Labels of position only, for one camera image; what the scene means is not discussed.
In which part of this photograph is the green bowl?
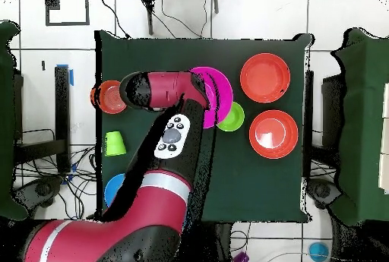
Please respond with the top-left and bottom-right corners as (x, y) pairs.
(216, 101), (245, 132)

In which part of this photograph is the black metal stand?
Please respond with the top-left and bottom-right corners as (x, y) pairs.
(135, 0), (220, 36)

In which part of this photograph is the purple object on floor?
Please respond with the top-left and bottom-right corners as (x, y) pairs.
(232, 251), (251, 262)

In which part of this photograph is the large light blue bowl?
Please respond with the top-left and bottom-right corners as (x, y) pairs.
(103, 172), (126, 209)

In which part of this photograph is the green cup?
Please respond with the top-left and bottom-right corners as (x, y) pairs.
(103, 131), (128, 157)

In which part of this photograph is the black table frame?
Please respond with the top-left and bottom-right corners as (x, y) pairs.
(302, 70), (315, 181)
(13, 65), (72, 175)

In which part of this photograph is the light blue bowl on floor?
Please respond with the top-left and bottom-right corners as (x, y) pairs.
(308, 241), (331, 262)

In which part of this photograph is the tangle of cables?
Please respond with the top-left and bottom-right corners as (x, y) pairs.
(13, 128), (101, 220)

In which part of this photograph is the large orange bowl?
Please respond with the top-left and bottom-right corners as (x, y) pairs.
(239, 52), (292, 104)
(248, 109), (299, 159)

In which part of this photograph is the small orange bowl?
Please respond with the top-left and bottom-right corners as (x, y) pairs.
(90, 80), (128, 115)

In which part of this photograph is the dark green tablecloth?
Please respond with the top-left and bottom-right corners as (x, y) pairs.
(94, 30), (314, 225)

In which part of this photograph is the dark grey floor base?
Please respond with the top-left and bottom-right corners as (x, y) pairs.
(306, 178), (343, 211)
(11, 176), (65, 211)

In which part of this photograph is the large pink bowl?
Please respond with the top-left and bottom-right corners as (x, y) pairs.
(189, 66), (234, 130)

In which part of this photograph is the neighbouring green cloth table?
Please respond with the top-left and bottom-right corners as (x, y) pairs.
(0, 20), (30, 222)
(329, 27), (389, 227)

